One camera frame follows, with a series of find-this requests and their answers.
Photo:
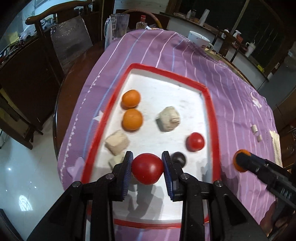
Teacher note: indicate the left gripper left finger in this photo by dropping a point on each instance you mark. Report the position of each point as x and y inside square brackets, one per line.
[122, 172]

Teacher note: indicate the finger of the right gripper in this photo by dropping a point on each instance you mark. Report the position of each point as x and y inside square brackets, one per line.
[256, 164]

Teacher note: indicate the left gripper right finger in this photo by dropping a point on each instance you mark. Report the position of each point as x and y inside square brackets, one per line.
[172, 171]

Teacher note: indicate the dark purple plum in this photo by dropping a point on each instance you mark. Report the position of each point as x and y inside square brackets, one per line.
[179, 158]

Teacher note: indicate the beige foam chunk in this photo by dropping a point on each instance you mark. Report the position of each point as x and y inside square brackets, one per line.
[116, 160]

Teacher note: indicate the red tomato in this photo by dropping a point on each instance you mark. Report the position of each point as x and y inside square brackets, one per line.
[195, 142]
[147, 168]

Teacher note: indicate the beige foam cube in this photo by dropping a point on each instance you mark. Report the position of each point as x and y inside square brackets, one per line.
[117, 142]

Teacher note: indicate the large white foam lump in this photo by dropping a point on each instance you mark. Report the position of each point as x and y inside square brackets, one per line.
[168, 119]

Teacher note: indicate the small orange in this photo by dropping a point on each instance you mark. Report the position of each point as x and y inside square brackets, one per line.
[132, 120]
[131, 99]

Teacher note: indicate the large orange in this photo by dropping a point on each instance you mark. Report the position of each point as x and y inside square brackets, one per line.
[240, 160]

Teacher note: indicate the white foam ball piece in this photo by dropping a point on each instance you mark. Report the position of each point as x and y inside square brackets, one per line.
[254, 129]

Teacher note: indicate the white towel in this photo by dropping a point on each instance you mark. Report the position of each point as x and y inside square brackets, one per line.
[276, 147]

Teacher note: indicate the purple striped tablecloth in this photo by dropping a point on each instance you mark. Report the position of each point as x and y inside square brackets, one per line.
[237, 106]

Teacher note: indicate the red rimmed white tray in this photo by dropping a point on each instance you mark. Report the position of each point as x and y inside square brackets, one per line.
[149, 206]

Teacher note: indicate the wooden chair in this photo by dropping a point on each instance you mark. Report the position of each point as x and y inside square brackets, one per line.
[78, 27]

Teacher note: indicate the white ceramic mug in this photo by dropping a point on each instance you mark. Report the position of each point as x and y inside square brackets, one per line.
[200, 41]

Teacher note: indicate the clear glass pitcher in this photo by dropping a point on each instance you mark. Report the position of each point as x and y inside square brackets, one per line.
[115, 27]

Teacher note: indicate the red capped glass bottle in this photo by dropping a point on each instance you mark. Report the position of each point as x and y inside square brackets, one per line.
[142, 24]

